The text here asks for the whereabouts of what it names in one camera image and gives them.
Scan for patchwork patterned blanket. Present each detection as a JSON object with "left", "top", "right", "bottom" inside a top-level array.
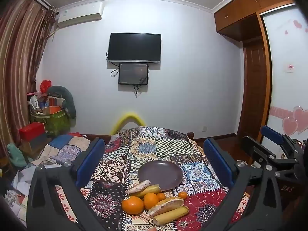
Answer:
[{"left": 12, "top": 126, "right": 251, "bottom": 231}]

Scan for small black wall monitor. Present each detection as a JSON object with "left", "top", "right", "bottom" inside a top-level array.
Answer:
[{"left": 118, "top": 63, "right": 149, "bottom": 85}]

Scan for yellow foam tube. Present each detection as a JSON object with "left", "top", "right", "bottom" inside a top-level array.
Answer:
[{"left": 110, "top": 113, "right": 146, "bottom": 135}]

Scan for wooden overhead cabinets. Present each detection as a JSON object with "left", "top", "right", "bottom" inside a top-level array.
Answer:
[{"left": 214, "top": 0, "right": 296, "bottom": 41}]

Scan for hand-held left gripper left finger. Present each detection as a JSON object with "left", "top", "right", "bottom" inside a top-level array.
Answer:
[{"left": 26, "top": 137, "right": 105, "bottom": 231}]

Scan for plain orange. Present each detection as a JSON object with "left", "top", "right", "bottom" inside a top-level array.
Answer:
[{"left": 144, "top": 192, "right": 160, "bottom": 210}]

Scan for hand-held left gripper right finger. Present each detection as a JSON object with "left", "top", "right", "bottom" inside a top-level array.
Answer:
[{"left": 203, "top": 138, "right": 283, "bottom": 231}]

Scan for large orange with sticker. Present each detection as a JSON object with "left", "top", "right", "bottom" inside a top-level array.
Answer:
[{"left": 121, "top": 196, "right": 144, "bottom": 214}]

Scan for white air conditioner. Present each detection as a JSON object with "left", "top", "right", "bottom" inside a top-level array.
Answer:
[{"left": 57, "top": 2, "right": 103, "bottom": 28}]

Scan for white wardrobe sliding door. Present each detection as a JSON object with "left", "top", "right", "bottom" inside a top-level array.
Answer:
[{"left": 262, "top": 3, "right": 308, "bottom": 154}]

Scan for crumpled white papers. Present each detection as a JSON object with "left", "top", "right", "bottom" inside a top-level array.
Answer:
[{"left": 11, "top": 165, "right": 49, "bottom": 198}]

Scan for black wall television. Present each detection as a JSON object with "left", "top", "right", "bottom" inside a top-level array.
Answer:
[{"left": 107, "top": 32, "right": 162, "bottom": 64}]

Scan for pink heart stickers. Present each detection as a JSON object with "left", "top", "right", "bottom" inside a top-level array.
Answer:
[{"left": 269, "top": 106, "right": 308, "bottom": 136}]

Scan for striped brown curtain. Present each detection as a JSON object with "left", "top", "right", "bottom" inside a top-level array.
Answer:
[{"left": 0, "top": 0, "right": 58, "bottom": 154}]

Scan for grey long pillow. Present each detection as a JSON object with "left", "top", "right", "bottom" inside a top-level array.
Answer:
[{"left": 47, "top": 85, "right": 77, "bottom": 119}]

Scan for red plastic bag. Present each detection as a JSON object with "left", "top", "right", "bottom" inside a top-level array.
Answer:
[{"left": 40, "top": 79, "right": 52, "bottom": 93}]

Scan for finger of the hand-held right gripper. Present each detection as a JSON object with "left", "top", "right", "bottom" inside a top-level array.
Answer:
[
  {"left": 242, "top": 136, "right": 277, "bottom": 167},
  {"left": 260, "top": 125, "right": 302, "bottom": 155}
]

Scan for black monitor cables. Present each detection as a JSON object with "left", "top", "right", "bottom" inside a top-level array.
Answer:
[{"left": 106, "top": 50, "right": 150, "bottom": 98}]

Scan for teal cloth bundle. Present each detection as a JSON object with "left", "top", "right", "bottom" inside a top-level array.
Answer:
[{"left": 7, "top": 143, "right": 27, "bottom": 167}]

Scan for dark purple plate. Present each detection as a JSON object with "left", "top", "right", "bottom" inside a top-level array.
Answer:
[{"left": 138, "top": 160, "right": 183, "bottom": 191}]

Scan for red box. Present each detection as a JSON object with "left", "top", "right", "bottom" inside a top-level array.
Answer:
[{"left": 19, "top": 122, "right": 46, "bottom": 140}]

